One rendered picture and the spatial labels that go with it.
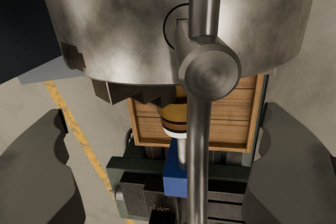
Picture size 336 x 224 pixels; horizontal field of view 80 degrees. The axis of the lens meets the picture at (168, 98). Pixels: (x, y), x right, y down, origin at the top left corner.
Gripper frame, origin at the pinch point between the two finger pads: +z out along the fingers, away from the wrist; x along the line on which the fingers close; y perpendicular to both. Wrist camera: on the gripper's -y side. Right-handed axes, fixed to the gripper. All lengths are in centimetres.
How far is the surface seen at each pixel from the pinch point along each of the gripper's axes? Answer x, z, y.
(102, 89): -7.2, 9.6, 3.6
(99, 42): -5.2, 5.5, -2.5
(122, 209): -20, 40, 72
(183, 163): 3.0, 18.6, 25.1
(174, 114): 1.2, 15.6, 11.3
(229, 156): 20, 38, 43
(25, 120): -142, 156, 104
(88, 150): -82, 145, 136
